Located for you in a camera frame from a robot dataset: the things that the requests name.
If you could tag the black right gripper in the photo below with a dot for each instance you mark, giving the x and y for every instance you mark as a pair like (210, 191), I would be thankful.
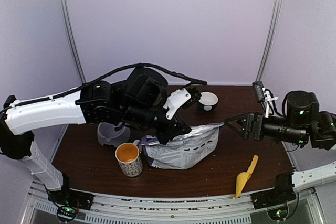
(250, 118)

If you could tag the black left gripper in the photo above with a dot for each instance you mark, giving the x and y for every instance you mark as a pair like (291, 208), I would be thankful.
(176, 128)

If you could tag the purple pet food bag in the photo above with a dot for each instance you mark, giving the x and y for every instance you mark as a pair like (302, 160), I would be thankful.
(184, 151)

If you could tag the yellow plastic scoop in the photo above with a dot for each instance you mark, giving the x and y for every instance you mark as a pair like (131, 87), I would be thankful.
(243, 177)

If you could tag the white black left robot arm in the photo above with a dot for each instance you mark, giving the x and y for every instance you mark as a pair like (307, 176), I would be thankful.
(140, 102)

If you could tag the right arm base board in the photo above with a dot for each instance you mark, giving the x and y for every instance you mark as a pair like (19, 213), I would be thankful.
(280, 204)

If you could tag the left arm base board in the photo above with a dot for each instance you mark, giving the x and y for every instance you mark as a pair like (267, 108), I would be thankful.
(69, 203)

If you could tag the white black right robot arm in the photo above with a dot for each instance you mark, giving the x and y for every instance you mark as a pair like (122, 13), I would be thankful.
(301, 122)

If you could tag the grey double pet feeder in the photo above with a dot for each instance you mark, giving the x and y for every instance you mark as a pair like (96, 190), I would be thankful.
(108, 135)

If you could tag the dark blue white bowl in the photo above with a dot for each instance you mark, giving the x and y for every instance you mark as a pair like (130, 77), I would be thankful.
(208, 101)

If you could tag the white mug yellow inside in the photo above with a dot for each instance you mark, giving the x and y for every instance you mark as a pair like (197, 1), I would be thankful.
(128, 158)

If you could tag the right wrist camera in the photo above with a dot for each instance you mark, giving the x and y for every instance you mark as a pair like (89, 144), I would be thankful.
(258, 89)

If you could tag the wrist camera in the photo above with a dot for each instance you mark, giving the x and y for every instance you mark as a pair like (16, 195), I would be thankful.
(194, 95)
(258, 89)

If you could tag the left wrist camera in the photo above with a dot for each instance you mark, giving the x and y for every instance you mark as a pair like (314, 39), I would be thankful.
(194, 95)

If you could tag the aluminium front rail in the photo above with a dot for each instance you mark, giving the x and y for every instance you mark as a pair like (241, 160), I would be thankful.
(213, 209)

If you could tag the right aluminium corner post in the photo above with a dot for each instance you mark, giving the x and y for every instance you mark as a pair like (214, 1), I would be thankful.
(276, 10)

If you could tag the aluminium corner post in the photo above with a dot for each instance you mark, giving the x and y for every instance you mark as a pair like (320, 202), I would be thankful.
(71, 41)
(276, 10)

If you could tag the left aluminium corner post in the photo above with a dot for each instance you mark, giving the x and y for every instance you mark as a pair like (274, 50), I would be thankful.
(71, 41)

